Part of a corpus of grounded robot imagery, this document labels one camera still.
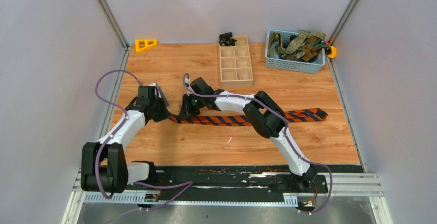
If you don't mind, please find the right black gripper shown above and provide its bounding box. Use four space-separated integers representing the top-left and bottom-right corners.
179 93 206 120

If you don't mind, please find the orange navy striped tie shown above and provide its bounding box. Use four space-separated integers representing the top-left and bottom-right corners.
169 108 328 127

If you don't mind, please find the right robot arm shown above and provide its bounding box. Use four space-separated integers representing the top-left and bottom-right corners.
176 90 317 192

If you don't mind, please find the grey building baseplate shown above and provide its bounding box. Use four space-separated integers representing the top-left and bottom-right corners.
157 85 170 107

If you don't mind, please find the wooden compartment box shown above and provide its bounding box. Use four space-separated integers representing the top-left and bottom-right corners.
219 35 255 88

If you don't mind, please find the rolled black tie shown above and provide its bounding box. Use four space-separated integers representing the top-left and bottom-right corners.
218 32 237 47

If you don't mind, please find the blue plastic basket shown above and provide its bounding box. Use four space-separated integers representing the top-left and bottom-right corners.
265 29 326 74

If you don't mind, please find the olive patterned tie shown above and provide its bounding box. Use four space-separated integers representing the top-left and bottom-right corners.
267 30 332 62

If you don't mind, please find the brown teal patterned tie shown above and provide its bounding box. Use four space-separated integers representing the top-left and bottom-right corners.
279 33 325 63

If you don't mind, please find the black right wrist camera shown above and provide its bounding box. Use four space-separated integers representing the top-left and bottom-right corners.
190 77 214 95

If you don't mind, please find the yellow triangle bracket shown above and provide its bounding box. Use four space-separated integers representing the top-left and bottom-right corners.
135 39 158 53

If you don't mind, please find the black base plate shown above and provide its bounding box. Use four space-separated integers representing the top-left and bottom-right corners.
146 165 328 202

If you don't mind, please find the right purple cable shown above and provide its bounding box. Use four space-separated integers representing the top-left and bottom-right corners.
182 73 333 215

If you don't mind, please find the yellow orange corner bracket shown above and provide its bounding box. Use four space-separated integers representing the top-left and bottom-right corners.
324 41 337 59

